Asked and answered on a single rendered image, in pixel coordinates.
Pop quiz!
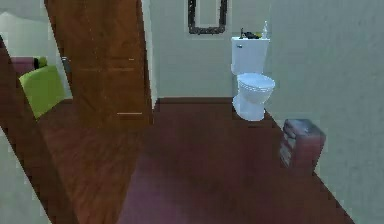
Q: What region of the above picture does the white toilet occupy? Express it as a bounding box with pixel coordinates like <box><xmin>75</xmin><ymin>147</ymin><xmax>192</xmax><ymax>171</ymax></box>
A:
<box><xmin>230</xmin><ymin>35</ymin><xmax>277</xmax><ymax>122</ymax></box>

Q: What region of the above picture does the brown wooden room door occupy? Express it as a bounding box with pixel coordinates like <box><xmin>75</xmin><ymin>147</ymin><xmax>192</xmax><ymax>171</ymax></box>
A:
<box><xmin>44</xmin><ymin>0</ymin><xmax>154</xmax><ymax>129</ymax></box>

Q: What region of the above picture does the clear spray bottle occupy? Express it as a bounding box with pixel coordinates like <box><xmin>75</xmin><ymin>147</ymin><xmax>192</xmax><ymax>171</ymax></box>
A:
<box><xmin>261</xmin><ymin>20</ymin><xmax>270</xmax><ymax>40</ymax></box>

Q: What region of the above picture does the green armchair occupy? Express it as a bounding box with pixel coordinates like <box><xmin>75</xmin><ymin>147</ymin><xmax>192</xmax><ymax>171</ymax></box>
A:
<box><xmin>18</xmin><ymin>64</ymin><xmax>68</xmax><ymax>120</ymax></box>

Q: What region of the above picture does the dark red sofa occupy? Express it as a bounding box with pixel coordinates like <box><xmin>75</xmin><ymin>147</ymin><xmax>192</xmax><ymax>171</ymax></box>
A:
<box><xmin>9</xmin><ymin>56</ymin><xmax>40</xmax><ymax>77</ymax></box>

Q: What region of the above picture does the black framed wall mirror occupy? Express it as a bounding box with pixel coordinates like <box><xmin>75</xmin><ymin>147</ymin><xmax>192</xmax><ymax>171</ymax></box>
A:
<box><xmin>187</xmin><ymin>0</ymin><xmax>229</xmax><ymax>36</ymax></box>

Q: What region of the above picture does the grey door handle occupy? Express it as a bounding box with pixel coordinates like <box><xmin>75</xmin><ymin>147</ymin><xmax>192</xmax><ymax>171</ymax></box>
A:
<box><xmin>61</xmin><ymin>56</ymin><xmax>73</xmax><ymax>75</ymax></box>

